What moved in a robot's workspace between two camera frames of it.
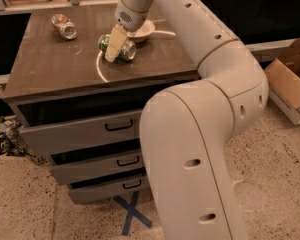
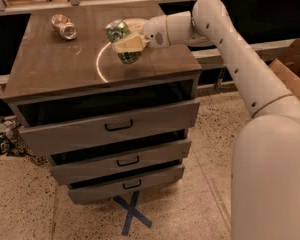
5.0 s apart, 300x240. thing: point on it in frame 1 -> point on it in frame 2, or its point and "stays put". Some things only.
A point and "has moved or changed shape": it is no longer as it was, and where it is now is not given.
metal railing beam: x=270 y=50 stays put
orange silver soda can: x=64 y=26 stays put
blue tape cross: x=133 y=212 stays put
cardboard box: x=289 y=80 stays put
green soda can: x=126 y=54 has moved or changed shape
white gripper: x=130 y=18 -> x=155 y=31
